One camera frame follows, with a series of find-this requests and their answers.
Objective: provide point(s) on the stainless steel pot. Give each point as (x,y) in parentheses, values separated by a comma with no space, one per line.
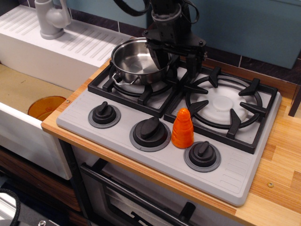
(134,64)

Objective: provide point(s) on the black right burner grate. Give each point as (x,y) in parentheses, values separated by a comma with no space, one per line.
(248,136)

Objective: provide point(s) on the black left stove knob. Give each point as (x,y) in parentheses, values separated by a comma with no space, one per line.
(104,116)

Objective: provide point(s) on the black stove knob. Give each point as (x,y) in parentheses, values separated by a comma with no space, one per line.
(150,135)
(104,116)
(202,157)

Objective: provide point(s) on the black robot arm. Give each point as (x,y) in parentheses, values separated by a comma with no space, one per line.
(174,7)

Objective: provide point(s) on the black left burner grate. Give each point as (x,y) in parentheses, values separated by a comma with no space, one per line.
(152,99)

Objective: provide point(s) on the grey toy stove top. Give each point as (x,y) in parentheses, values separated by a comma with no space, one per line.
(230,182)

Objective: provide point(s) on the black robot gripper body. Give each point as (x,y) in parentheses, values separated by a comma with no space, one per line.
(173,34)

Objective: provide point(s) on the grey toy faucet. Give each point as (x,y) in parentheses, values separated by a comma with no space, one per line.
(52,20)

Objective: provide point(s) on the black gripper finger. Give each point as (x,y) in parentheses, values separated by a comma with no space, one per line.
(193,65)
(160,57)

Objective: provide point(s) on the white toy sink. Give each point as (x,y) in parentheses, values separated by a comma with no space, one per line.
(32,67)

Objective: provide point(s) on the black burner grate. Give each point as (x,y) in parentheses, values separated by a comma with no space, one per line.
(152,99)
(248,136)

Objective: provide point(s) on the black middle stove knob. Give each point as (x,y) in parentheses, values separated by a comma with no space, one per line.
(150,135)

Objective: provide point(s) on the white round burner plate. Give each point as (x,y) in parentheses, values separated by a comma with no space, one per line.
(221,100)

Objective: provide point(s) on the orange translucent plastic plate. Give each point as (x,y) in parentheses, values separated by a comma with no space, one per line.
(43,107)

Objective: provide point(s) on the orange plastic toy carrot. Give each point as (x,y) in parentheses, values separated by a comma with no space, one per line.
(183,131)

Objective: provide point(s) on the toy oven door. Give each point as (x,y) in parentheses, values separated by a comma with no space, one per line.
(129,200)

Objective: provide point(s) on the black right stove knob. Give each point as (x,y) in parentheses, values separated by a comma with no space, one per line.
(202,157)

